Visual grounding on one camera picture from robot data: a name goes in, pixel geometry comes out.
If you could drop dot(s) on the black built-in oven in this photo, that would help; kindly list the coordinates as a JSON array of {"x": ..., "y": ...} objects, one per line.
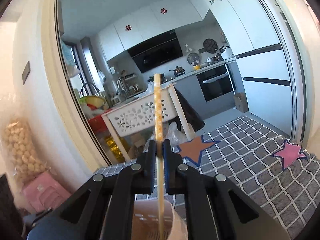
[{"x": 216, "y": 82}]

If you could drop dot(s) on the bag of white balls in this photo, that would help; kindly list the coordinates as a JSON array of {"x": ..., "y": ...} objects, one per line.
[{"x": 21, "y": 151}]

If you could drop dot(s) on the yellow green basin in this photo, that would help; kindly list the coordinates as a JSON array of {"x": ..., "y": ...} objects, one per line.
[{"x": 93, "y": 102}]

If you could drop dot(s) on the red basket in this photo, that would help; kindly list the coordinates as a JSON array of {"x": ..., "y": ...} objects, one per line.
[{"x": 97, "y": 124}]

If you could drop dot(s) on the black range hood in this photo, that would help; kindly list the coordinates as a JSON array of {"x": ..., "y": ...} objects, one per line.
[{"x": 156, "y": 51}]

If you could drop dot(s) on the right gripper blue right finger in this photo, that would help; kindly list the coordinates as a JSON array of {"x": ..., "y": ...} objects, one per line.
[{"x": 215, "y": 207}]

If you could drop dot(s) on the grey checked tablecloth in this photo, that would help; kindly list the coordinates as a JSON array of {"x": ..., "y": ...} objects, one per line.
[{"x": 279, "y": 175}]

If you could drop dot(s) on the white upper cabinets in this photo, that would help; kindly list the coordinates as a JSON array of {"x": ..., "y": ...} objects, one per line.
[{"x": 148, "y": 22}]

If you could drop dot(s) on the white refrigerator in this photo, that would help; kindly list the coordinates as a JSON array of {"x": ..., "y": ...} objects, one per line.
[{"x": 260, "y": 59}]

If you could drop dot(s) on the grey wall switch plate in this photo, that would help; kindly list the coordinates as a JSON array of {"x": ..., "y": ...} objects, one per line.
[{"x": 26, "y": 72}]

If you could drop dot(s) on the wooden chopstick pair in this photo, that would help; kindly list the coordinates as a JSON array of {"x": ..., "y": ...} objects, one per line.
[{"x": 159, "y": 154}]

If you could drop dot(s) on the white floral storage cart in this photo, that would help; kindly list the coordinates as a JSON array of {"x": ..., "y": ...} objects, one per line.
[{"x": 139, "y": 115}]

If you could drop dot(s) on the white plastic utensil holder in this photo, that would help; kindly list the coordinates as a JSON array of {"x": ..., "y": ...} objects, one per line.
[{"x": 145, "y": 224}]

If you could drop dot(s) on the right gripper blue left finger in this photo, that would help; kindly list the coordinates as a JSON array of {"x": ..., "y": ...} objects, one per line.
[{"x": 102, "y": 208}]

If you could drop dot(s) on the pink plastic stool stack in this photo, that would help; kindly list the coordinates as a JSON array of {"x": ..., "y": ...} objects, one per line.
[{"x": 45, "y": 192}]

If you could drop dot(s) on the cardboard box on floor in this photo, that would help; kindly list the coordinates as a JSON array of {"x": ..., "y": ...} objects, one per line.
[{"x": 241, "y": 102}]

